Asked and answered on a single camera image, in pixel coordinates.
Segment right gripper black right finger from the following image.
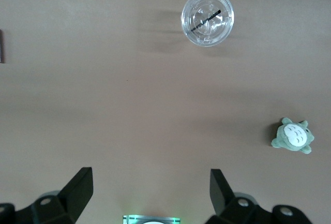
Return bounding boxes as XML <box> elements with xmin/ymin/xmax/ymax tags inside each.
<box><xmin>204</xmin><ymin>169</ymin><xmax>312</xmax><ymax>224</ymax></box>

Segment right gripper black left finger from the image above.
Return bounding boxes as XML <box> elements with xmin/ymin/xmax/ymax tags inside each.
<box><xmin>0</xmin><ymin>167</ymin><xmax>93</xmax><ymax>224</ymax></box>

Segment grey green Totoro plush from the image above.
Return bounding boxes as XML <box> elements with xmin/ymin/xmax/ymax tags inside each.
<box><xmin>270</xmin><ymin>117</ymin><xmax>315</xmax><ymax>154</ymax></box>

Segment brown table cloth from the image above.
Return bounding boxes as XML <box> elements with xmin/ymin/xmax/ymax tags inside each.
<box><xmin>0</xmin><ymin>0</ymin><xmax>331</xmax><ymax>224</ymax></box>

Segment clear plastic cup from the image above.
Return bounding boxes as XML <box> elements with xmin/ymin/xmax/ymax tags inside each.
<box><xmin>180</xmin><ymin>0</ymin><xmax>235</xmax><ymax>48</ymax></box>

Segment black straw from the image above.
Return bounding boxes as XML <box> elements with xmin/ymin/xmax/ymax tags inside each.
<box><xmin>190</xmin><ymin>9</ymin><xmax>222</xmax><ymax>33</ymax></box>

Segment metal base plate of right arm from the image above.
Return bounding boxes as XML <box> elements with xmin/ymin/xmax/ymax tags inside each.
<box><xmin>122</xmin><ymin>214</ymin><xmax>181</xmax><ymax>224</ymax></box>

